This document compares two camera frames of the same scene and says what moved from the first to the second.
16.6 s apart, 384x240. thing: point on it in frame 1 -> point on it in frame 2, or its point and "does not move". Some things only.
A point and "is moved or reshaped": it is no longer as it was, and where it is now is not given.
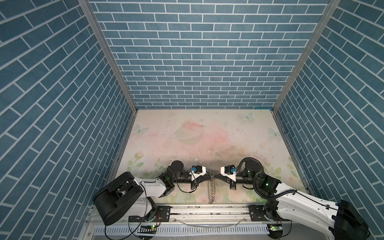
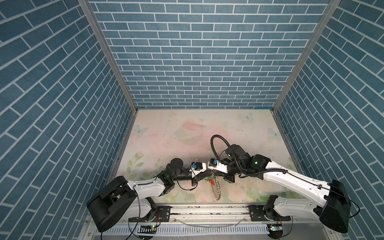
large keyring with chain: [213, 177] is moved or reshaped
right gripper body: [232, 184] -> [232, 170]
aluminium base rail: [164, 214] does not move
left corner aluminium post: [88, 9] does not move
